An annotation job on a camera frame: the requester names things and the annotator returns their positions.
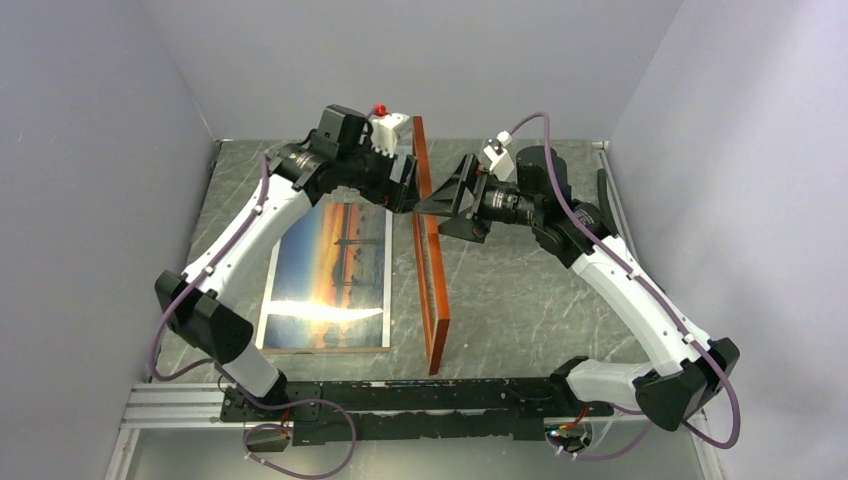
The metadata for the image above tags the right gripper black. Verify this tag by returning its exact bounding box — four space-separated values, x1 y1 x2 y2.
414 153 542 243

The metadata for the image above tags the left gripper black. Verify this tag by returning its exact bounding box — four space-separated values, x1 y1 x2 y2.
339 137 421 214

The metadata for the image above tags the wooden picture frame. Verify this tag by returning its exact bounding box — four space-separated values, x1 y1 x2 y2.
412 116 451 376

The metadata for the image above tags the sunset photo print board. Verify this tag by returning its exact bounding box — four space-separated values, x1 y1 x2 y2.
255 201 393 354

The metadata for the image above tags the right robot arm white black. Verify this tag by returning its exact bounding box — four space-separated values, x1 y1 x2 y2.
415 146 741 447

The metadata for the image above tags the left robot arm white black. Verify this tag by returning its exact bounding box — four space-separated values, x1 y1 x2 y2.
147 104 420 420

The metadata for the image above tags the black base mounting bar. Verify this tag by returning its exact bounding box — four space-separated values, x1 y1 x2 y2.
220 377 613 446

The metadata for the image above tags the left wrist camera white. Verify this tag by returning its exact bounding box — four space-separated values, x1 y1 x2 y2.
368 104 413 157

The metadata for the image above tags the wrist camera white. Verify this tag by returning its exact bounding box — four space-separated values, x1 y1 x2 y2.
482 131 515 181
368 104 413 157

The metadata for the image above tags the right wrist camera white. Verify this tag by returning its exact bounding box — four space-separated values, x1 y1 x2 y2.
482 131 515 181

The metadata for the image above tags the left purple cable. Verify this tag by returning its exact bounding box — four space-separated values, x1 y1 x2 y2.
146 153 358 478

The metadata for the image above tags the purple cable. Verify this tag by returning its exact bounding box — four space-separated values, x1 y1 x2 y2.
146 153 358 478
508 112 743 463

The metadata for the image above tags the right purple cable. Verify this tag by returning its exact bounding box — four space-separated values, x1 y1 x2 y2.
508 112 743 463

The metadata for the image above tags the aluminium extrusion rail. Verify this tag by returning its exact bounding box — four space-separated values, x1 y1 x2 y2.
121 383 224 429

